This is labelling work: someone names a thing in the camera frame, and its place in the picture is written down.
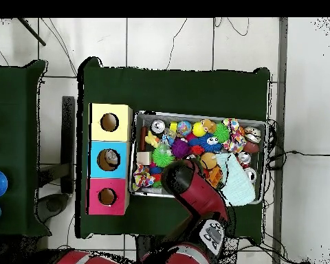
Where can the clear plastic bottle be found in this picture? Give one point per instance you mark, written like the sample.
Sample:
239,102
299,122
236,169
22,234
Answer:
112,158

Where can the orange plastic block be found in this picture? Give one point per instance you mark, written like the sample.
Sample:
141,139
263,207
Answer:
215,176

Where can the mint waffle cloth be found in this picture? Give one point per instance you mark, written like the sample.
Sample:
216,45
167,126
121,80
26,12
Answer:
236,181

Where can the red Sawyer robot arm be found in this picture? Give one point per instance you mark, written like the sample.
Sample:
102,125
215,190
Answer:
198,192

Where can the metal mesh bin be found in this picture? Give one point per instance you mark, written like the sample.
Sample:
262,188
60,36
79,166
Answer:
145,117

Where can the wooden three-hole box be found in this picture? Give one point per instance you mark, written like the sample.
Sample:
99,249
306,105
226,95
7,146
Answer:
118,170

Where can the clear bottle with blue label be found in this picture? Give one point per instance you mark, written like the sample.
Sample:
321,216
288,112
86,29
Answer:
167,139

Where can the purple spiky rubber toy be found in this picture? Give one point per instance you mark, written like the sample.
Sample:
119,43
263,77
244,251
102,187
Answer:
180,148

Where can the silver drink can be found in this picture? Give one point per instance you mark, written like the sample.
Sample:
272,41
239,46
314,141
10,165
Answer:
158,126

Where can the globe print ball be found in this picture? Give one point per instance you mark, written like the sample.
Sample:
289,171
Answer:
184,128

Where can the plain yellow ball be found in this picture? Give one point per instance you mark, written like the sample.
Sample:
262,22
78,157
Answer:
198,129

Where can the brown teddy bear plush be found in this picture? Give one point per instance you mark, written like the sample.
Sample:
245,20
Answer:
210,126

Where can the dark green tablecloth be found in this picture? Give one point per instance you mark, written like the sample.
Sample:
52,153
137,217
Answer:
181,90

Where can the green spiky ball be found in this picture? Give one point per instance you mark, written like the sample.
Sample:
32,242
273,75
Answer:
222,132

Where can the polka-dot colourful cloth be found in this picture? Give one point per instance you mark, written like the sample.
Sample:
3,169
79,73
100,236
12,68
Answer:
235,137

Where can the black upright stand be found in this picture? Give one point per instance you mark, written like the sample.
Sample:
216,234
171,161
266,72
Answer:
68,143

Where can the grey rounded base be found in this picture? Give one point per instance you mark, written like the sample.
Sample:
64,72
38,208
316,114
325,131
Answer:
53,205

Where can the black rod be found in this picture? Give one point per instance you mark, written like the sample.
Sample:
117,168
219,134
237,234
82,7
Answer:
33,33

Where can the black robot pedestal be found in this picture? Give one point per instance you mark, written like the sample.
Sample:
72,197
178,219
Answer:
144,244

